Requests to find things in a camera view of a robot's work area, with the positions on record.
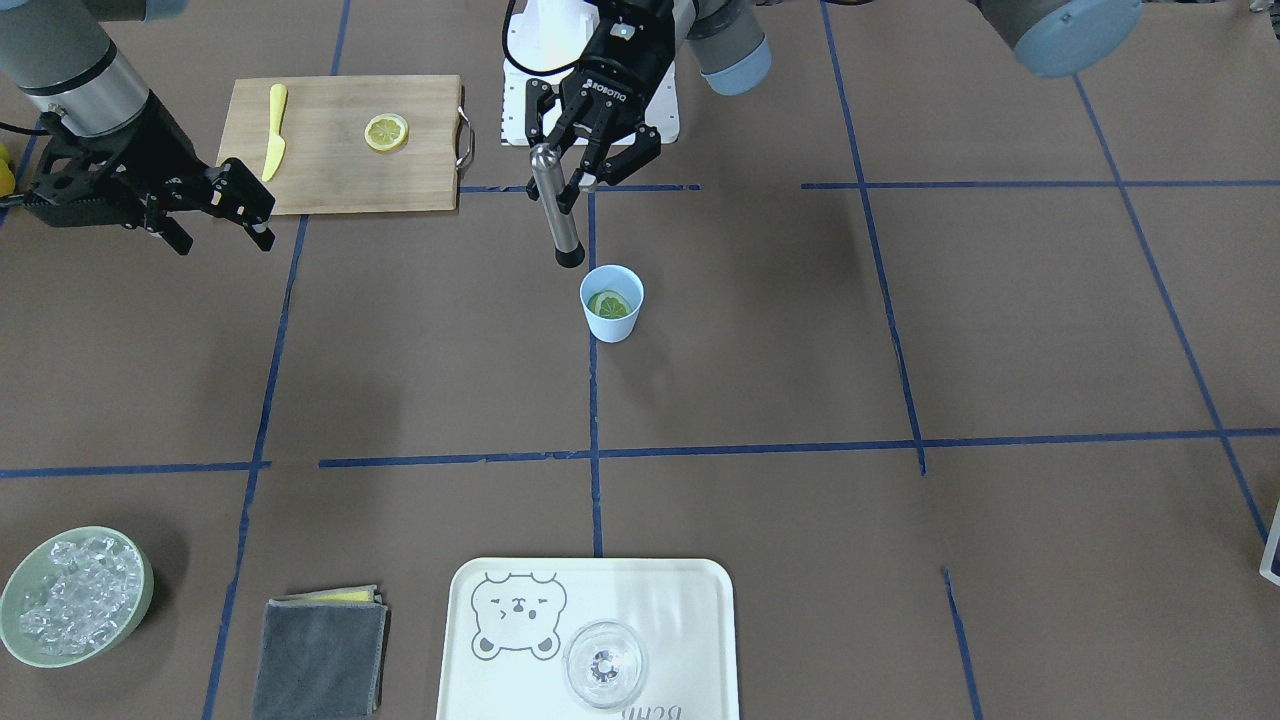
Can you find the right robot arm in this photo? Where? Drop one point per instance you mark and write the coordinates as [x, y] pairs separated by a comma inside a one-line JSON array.
[[59, 55]]

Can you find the grey folded cloth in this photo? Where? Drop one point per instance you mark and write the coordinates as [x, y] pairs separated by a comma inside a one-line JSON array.
[[321, 655]]

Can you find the white wire cup rack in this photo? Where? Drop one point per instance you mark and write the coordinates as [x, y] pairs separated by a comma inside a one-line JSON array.
[[1269, 562]]

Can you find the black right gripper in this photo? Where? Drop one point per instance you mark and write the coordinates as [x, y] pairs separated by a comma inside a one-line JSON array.
[[157, 140]]

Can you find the lemon slice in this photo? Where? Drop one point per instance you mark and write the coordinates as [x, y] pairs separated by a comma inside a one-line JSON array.
[[609, 305], [386, 132]]

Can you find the cream bear tray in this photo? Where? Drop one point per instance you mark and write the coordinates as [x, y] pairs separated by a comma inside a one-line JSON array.
[[509, 622]]

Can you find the yellow plastic knife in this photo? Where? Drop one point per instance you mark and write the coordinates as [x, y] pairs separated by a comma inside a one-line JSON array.
[[275, 148]]

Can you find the green bowl with ice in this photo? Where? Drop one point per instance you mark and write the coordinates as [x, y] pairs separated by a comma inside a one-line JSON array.
[[77, 596]]

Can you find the light blue cup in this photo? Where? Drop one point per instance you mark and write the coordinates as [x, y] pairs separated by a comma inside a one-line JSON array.
[[621, 279]]

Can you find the lemon slice on board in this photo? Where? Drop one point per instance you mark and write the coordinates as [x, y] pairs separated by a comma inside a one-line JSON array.
[[386, 132]]

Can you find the wooden cutting board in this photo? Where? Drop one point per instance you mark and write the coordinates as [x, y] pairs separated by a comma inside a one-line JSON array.
[[327, 167]]

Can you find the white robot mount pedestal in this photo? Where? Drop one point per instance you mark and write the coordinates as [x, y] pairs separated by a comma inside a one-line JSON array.
[[549, 34]]

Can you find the clear wine glass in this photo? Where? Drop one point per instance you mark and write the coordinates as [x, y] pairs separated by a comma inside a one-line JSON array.
[[605, 665]]

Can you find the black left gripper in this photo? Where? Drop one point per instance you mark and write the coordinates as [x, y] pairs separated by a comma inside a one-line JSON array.
[[622, 68]]

